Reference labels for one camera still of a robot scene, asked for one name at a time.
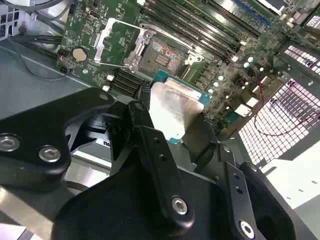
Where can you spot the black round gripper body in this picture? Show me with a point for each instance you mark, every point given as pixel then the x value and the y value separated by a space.
pixel 112 212

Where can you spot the silver green cpu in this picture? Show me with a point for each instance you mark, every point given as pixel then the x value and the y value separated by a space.
pixel 172 105

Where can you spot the silver socket cover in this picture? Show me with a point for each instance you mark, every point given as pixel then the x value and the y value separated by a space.
pixel 100 47

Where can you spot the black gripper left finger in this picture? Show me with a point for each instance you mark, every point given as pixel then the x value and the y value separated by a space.
pixel 37 130

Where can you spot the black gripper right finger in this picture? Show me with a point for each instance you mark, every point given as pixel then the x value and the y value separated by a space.
pixel 240 200

